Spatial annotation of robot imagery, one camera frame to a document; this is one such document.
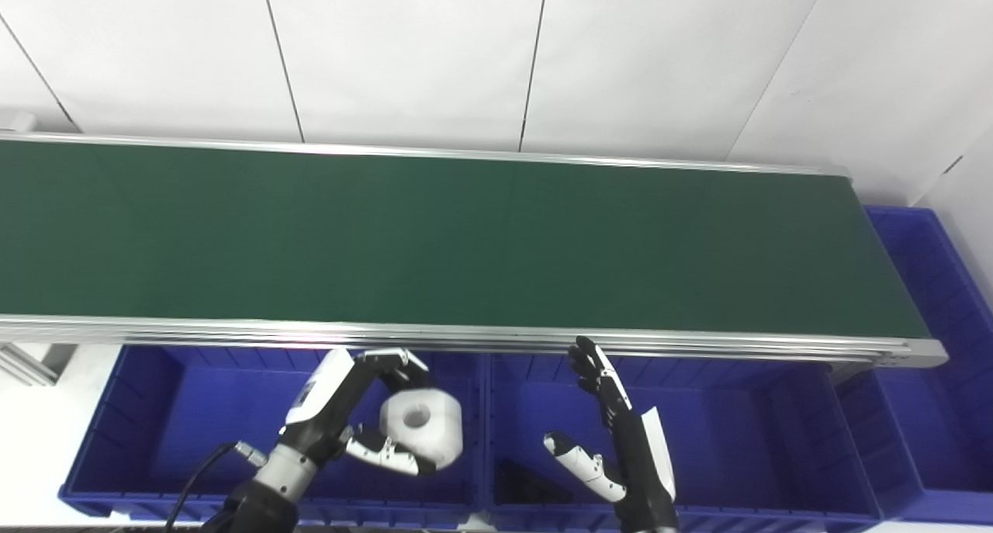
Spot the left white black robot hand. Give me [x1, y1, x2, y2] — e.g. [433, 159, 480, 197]
[278, 348, 438, 477]

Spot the white round plastic part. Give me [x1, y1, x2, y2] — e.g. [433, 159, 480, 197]
[379, 389, 465, 472]

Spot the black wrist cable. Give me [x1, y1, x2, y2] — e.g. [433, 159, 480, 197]
[164, 441, 269, 533]

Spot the blue plastic bin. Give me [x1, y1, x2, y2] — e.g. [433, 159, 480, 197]
[481, 353, 887, 533]
[58, 345, 491, 520]
[834, 206, 993, 526]

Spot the green conveyor belt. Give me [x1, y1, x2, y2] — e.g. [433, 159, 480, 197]
[0, 140, 932, 340]
[0, 130, 949, 368]

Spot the aluminium conveyor support leg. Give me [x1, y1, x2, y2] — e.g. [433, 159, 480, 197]
[0, 342, 78, 387]

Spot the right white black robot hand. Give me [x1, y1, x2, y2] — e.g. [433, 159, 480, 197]
[542, 336, 680, 533]

